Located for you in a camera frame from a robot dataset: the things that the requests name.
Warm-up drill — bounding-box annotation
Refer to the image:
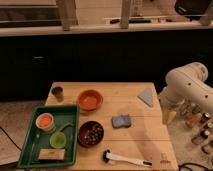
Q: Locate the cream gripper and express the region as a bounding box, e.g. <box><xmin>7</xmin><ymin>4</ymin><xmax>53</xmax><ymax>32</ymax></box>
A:
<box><xmin>161</xmin><ymin>102</ymin><xmax>177</xmax><ymax>125</ymax></box>

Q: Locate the blue sponge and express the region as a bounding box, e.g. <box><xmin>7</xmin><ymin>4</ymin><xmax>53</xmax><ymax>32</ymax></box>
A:
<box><xmin>111</xmin><ymin>115</ymin><xmax>131</xmax><ymax>128</ymax></box>

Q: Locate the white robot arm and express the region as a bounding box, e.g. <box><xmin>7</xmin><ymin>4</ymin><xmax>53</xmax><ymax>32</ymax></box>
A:
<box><xmin>158</xmin><ymin>62</ymin><xmax>213</xmax><ymax>125</ymax></box>

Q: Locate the red bowl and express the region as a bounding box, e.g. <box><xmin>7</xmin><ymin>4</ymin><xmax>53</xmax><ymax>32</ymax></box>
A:
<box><xmin>77</xmin><ymin>89</ymin><xmax>103</xmax><ymax>111</ymax></box>

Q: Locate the dark brown bowl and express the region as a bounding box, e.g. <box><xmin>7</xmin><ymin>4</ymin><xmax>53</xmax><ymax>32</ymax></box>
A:
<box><xmin>78</xmin><ymin>121</ymin><xmax>104</xmax><ymax>148</ymax></box>

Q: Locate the tan sponge block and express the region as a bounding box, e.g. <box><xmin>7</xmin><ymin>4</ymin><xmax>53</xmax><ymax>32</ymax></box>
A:
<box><xmin>38</xmin><ymin>149</ymin><xmax>65</xmax><ymax>160</ymax></box>

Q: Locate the grey triangular cloth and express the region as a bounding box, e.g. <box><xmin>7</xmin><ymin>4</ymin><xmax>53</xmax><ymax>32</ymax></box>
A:
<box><xmin>138</xmin><ymin>88</ymin><xmax>154</xmax><ymax>107</ymax></box>

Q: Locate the green plastic tray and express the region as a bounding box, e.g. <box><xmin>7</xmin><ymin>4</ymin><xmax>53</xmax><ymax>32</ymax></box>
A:
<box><xmin>18</xmin><ymin>105</ymin><xmax>80</xmax><ymax>169</ymax></box>

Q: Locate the small dark cup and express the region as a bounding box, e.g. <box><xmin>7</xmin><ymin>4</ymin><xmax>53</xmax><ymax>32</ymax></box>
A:
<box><xmin>51</xmin><ymin>86</ymin><xmax>64</xmax><ymax>102</ymax></box>

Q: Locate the green measuring scoop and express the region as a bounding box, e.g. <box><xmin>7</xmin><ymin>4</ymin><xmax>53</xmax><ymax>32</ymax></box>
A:
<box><xmin>49</xmin><ymin>122</ymin><xmax>72</xmax><ymax>149</ymax></box>

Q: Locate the orange filled white cup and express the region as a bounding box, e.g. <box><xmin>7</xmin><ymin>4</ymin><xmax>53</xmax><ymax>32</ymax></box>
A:
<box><xmin>35</xmin><ymin>113</ymin><xmax>55</xmax><ymax>132</ymax></box>

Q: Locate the black cable right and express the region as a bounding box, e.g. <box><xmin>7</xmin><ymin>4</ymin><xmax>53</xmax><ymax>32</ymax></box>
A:
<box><xmin>178</xmin><ymin>162</ymin><xmax>213</xmax><ymax>171</ymax></box>

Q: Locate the black cable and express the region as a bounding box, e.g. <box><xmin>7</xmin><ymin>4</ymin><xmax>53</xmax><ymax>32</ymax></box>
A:
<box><xmin>0</xmin><ymin>125</ymin><xmax>23</xmax><ymax>152</ymax></box>
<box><xmin>178</xmin><ymin>162</ymin><xmax>213</xmax><ymax>171</ymax></box>

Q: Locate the white handled dish brush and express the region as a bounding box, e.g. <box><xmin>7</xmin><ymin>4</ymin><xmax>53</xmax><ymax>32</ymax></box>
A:
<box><xmin>102</xmin><ymin>150</ymin><xmax>152</xmax><ymax>167</ymax></box>

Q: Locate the black cable left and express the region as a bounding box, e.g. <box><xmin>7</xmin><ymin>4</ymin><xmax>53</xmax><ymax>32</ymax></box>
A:
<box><xmin>0</xmin><ymin>125</ymin><xmax>23</xmax><ymax>152</ymax></box>

